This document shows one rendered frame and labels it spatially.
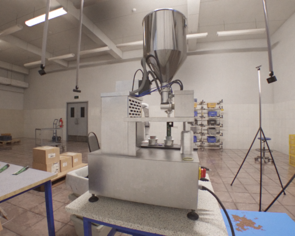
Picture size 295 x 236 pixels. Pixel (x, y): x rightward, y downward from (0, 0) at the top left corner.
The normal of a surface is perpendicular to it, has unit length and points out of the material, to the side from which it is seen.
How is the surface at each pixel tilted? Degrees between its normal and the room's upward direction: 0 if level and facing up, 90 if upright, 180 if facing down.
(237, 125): 90
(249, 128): 90
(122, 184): 90
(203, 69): 90
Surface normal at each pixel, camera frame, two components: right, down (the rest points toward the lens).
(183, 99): -0.27, 0.00
